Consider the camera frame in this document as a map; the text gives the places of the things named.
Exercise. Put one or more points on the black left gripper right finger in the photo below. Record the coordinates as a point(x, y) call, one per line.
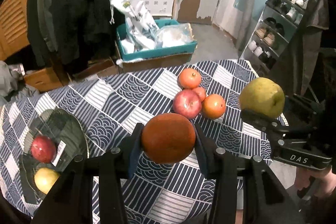
point(217, 164)

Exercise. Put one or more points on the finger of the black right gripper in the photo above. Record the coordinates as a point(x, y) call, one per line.
point(297, 102)
point(263, 122)

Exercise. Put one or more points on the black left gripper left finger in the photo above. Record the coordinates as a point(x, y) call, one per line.
point(119, 163)

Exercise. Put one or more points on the yellow-green pear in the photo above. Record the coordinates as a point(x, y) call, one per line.
point(263, 96)

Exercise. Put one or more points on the large dark orange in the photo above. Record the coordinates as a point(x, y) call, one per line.
point(168, 138)

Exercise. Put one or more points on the round orange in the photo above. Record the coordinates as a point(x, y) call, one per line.
point(213, 106)

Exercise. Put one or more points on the red apple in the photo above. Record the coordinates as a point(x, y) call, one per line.
point(43, 149)
point(187, 103)

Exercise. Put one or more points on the small red-orange tangerine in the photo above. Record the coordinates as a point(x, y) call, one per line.
point(201, 92)

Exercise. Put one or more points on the orange tangerine with stem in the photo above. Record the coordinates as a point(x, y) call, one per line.
point(189, 78)

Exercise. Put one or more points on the right hand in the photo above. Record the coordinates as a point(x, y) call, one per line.
point(325, 180)

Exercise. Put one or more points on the dark glass fruit plate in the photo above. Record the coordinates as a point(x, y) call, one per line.
point(66, 133)

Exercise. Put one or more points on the blue white patterned tablecloth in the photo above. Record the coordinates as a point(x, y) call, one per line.
point(108, 110)

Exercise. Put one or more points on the yellow apple on plate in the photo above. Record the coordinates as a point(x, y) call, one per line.
point(45, 178)

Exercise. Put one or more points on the red apple on plate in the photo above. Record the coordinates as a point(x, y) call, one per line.
point(43, 149)

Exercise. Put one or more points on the flat labelled cardboard box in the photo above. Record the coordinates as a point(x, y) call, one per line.
point(103, 67)

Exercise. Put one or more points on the brown cardboard box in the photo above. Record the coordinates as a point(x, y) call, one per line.
point(150, 59)

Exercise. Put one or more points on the grey shoe rack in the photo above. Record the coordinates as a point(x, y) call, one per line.
point(273, 31)

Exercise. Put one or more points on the small cardboard box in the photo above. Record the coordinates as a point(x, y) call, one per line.
point(44, 80)

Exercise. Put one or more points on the grey crumpled clothing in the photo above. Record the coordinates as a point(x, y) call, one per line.
point(13, 87)

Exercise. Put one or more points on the teal cardboard box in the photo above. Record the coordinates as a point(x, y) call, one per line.
point(121, 32)

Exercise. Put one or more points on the clear plastic bag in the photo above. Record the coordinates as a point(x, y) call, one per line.
point(174, 36)

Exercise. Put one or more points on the dark hanging coat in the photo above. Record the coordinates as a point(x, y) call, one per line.
point(72, 32)

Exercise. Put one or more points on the white patterned storage box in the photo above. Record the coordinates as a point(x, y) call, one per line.
point(160, 7)

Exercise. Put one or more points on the wooden louvered door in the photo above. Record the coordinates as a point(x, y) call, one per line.
point(13, 17)

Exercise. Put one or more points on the white rice bag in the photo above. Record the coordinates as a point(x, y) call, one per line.
point(140, 26)

